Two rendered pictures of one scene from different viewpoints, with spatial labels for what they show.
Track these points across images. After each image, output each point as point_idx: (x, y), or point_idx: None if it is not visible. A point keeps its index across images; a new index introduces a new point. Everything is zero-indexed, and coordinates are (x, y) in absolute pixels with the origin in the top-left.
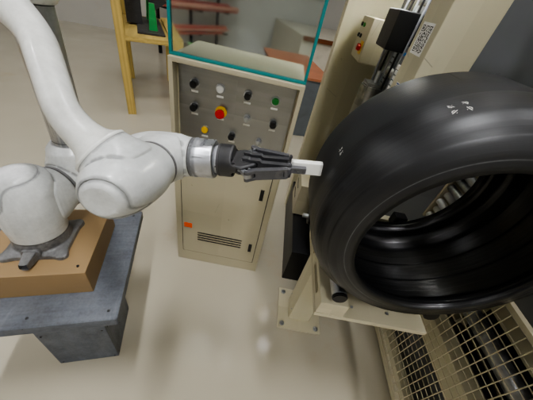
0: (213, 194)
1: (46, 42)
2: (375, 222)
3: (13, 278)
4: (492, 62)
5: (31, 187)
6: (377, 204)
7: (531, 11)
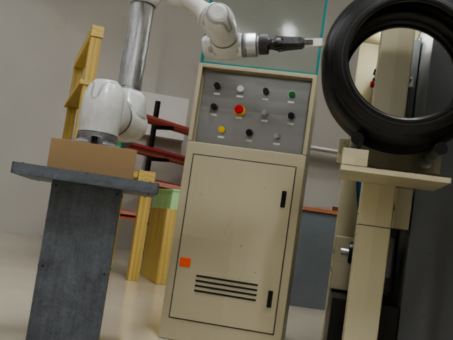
0: (225, 204)
1: None
2: (352, 38)
3: (85, 144)
4: None
5: (118, 87)
6: (350, 27)
7: None
